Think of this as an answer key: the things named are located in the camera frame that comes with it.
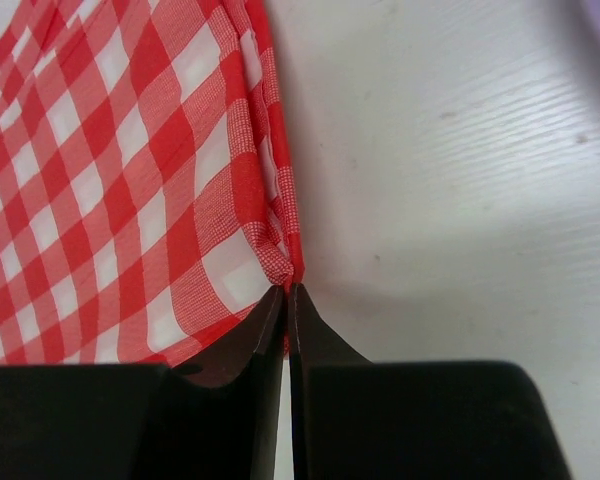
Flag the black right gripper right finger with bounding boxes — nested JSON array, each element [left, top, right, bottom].
[[287, 284, 570, 479]]

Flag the red white checkered cloth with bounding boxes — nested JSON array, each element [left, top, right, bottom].
[[0, 1, 304, 365]]

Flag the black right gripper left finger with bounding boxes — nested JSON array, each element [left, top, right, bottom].
[[0, 287, 285, 479]]

